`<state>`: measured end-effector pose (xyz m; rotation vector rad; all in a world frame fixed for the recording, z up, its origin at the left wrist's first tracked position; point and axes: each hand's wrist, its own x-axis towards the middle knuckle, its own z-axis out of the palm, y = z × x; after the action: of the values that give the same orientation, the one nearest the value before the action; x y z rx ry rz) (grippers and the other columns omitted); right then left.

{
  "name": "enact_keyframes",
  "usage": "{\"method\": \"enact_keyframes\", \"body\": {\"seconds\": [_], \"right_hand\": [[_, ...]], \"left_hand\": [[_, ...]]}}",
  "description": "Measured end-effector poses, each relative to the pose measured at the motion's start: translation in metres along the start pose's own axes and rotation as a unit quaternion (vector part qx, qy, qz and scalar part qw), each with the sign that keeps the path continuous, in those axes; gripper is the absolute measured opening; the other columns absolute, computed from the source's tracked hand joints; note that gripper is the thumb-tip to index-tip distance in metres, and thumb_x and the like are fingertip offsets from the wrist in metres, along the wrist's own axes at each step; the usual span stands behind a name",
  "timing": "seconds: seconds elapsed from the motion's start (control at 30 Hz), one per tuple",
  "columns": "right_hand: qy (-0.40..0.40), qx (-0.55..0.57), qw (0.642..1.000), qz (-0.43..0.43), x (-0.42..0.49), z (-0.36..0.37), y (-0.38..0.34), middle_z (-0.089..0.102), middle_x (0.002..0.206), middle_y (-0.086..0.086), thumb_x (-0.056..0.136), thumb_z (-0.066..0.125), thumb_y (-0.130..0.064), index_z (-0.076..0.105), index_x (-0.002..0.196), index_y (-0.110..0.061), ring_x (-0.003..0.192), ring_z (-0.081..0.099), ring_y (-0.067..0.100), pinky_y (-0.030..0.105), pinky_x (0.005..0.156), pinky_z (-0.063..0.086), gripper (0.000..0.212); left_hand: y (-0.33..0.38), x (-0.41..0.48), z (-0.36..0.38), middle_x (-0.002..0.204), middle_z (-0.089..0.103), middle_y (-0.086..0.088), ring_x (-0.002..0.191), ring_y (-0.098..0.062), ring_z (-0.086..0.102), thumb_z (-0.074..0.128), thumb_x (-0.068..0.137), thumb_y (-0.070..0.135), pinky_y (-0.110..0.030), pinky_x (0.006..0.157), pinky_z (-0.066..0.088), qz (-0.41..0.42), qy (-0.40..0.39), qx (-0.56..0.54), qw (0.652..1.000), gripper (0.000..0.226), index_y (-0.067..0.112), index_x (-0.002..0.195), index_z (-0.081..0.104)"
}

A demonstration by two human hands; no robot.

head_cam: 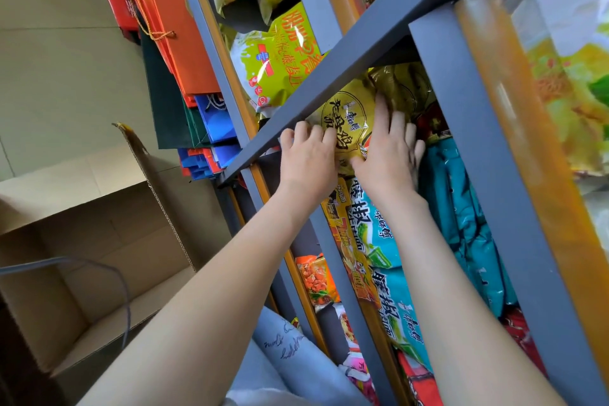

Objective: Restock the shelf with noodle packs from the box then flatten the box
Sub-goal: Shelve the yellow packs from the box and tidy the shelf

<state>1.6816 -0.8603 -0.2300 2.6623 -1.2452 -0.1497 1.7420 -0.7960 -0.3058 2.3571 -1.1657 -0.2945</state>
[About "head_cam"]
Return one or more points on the person's left hand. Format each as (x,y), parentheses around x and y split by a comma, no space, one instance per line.
(309,168)

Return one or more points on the person's right hand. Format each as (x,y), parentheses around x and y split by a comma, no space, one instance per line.
(392,168)

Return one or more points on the yellow noodle packets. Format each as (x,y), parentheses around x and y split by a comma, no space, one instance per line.
(347,115)
(409,87)

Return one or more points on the grey metal shelf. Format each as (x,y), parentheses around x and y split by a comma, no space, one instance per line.
(476,134)

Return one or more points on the teal noodle packets row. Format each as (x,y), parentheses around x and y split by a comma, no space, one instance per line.
(466,229)

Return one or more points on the cardboard box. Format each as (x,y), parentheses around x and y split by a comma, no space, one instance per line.
(95,239)

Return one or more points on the person's left forearm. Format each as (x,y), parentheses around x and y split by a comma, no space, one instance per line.
(214,315)

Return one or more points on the person's right forearm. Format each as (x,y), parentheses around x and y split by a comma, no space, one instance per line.
(466,325)

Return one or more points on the row of blue gift bags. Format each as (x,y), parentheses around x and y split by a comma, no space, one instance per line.
(216,120)

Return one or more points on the lime green snack bags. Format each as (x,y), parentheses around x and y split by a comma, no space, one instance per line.
(271,63)

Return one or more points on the bunch of small gift bags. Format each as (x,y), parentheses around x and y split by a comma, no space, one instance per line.
(197,165)

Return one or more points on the orange snack packets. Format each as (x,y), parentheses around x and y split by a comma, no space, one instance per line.
(316,282)

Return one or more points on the dark green gift bag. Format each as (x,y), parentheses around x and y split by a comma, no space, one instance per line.
(166,110)

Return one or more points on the large orange gift bag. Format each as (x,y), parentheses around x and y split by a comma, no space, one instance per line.
(185,39)

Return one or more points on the row of yellow snack bags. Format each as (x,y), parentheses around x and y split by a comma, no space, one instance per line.
(571,87)

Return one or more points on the pink snack packet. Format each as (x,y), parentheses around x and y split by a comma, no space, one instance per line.
(354,363)

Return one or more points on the stack of red packets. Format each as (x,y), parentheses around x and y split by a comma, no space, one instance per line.
(418,382)

